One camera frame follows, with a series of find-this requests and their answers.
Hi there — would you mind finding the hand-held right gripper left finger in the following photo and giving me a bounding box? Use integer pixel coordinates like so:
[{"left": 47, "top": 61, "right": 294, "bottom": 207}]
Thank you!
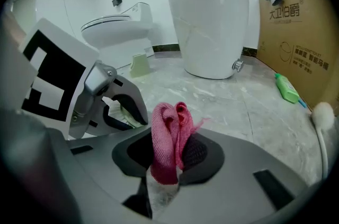
[{"left": 46, "top": 127, "right": 154, "bottom": 224}]

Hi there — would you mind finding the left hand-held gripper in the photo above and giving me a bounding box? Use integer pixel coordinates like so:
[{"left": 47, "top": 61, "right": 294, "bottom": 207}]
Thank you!
[{"left": 18, "top": 17, "right": 149, "bottom": 139}]

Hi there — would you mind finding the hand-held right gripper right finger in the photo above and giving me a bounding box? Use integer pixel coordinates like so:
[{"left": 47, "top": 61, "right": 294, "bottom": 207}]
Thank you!
[{"left": 155, "top": 129, "right": 323, "bottom": 224}]

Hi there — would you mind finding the pink cloth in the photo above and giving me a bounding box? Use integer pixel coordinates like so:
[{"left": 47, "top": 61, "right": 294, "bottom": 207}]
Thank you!
[{"left": 150, "top": 101, "right": 210, "bottom": 185}]

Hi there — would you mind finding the white toilet brush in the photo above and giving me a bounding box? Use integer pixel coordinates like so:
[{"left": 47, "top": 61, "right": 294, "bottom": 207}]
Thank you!
[{"left": 308, "top": 101, "right": 335, "bottom": 182}]

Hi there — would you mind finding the person's left forearm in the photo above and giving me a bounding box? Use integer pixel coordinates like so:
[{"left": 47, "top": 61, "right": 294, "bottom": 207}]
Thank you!
[{"left": 0, "top": 10, "right": 27, "bottom": 49}]

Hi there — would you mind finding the small green cup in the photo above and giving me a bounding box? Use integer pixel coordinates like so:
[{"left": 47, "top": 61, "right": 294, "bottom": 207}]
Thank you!
[{"left": 129, "top": 53, "right": 151, "bottom": 78}]

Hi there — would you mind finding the white toilet with tank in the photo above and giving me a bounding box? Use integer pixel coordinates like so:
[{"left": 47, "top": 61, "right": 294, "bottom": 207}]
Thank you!
[{"left": 80, "top": 2, "right": 155, "bottom": 70}]

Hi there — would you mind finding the white oval tankless toilet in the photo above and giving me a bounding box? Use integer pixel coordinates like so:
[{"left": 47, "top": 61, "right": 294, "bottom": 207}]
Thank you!
[{"left": 163, "top": 0, "right": 249, "bottom": 80}]

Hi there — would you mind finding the green plastic bottle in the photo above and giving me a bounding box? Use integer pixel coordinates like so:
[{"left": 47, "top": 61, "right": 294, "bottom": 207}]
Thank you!
[{"left": 274, "top": 73, "right": 301, "bottom": 105}]

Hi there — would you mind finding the large printed cardboard box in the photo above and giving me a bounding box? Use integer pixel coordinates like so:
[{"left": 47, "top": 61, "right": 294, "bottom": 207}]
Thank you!
[{"left": 256, "top": 0, "right": 339, "bottom": 112}]

